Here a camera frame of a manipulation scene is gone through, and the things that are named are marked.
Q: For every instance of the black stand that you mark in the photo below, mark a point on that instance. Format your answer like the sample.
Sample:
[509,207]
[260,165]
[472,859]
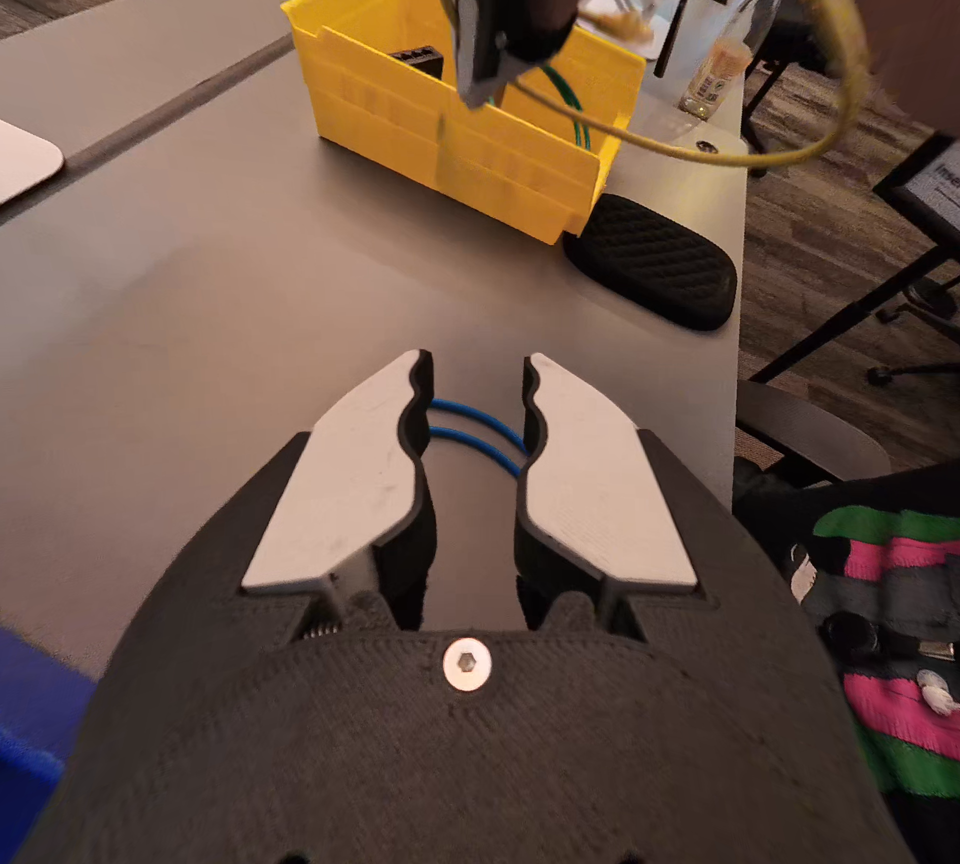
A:
[675,31]

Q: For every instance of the black ethernet port block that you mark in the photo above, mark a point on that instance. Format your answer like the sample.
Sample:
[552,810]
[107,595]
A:
[420,60]

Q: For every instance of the clear plastic bottle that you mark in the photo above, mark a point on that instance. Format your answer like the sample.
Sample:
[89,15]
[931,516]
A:
[720,69]

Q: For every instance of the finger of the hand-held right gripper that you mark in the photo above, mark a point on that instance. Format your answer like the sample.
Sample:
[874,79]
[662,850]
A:
[475,46]
[525,69]

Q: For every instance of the blue plastic bin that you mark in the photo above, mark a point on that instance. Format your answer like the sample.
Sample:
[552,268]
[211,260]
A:
[30,714]

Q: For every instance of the grey office chair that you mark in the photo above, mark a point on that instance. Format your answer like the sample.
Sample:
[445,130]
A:
[810,429]

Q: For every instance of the silver laptop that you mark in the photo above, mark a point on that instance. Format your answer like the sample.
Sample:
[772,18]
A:
[22,163]

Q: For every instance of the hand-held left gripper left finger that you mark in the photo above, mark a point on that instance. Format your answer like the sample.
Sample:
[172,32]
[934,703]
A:
[345,489]

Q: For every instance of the yellow plastic bin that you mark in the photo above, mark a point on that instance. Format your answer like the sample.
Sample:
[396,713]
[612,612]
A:
[390,121]

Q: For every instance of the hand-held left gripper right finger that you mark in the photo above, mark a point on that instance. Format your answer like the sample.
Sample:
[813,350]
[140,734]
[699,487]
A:
[600,496]

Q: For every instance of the black textured pad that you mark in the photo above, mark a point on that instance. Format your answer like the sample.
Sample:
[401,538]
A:
[652,264]

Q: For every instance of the black framed marker sign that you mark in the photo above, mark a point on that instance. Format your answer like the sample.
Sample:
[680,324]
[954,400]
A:
[937,189]

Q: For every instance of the person's right forearm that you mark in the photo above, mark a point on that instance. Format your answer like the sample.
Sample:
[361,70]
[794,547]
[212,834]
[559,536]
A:
[922,16]

